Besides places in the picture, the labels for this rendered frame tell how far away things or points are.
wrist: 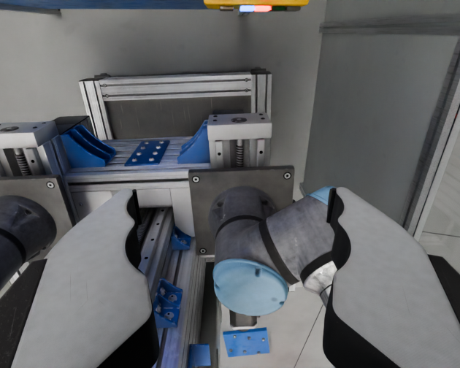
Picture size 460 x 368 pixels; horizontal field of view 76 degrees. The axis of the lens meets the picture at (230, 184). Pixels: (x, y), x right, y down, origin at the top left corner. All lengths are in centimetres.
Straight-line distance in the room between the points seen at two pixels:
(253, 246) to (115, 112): 116
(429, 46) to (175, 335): 81
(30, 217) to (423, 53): 94
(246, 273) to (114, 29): 142
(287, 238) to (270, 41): 127
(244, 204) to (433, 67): 52
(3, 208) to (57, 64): 116
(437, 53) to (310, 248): 54
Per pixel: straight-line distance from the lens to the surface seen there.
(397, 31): 98
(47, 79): 184
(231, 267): 46
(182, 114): 144
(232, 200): 59
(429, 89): 83
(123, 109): 149
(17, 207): 75
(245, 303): 51
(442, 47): 82
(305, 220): 46
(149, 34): 163
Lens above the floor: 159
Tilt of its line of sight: 63 degrees down
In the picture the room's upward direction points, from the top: 178 degrees clockwise
